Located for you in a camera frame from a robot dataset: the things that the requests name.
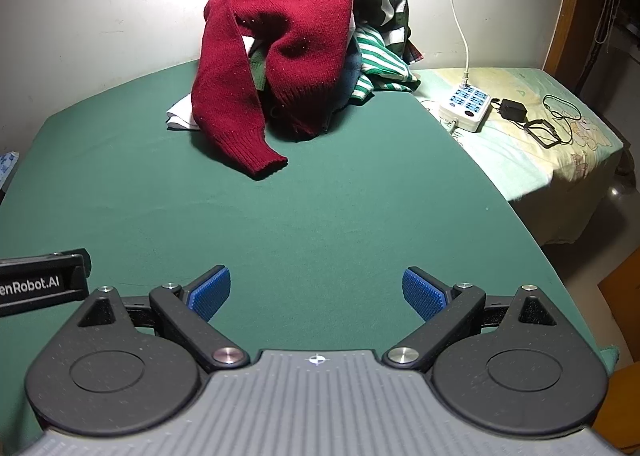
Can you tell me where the blue garment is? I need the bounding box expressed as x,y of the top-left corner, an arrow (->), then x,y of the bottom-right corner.
330,38 -> 362,115

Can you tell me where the white power cable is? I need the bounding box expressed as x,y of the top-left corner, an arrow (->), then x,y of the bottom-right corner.
447,0 -> 473,86

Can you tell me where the blue white patterned cloth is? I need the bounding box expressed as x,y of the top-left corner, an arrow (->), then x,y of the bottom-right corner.
0,151 -> 20,189

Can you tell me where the green white striped garment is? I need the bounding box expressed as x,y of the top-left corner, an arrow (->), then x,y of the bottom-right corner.
349,0 -> 422,104

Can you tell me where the black power adapter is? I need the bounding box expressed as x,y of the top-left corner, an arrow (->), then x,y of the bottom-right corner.
490,98 -> 527,124

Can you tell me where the green table cloth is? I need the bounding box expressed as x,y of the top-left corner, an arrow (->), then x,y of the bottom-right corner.
0,59 -> 621,455

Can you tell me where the white power strip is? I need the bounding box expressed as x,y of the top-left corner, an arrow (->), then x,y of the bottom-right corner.
439,84 -> 491,133

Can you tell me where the pale patterned bed sheet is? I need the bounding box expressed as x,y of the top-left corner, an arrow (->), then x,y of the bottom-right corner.
412,66 -> 626,247

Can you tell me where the dark red knit sweater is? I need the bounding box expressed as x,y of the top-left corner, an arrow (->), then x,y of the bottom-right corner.
191,0 -> 354,179

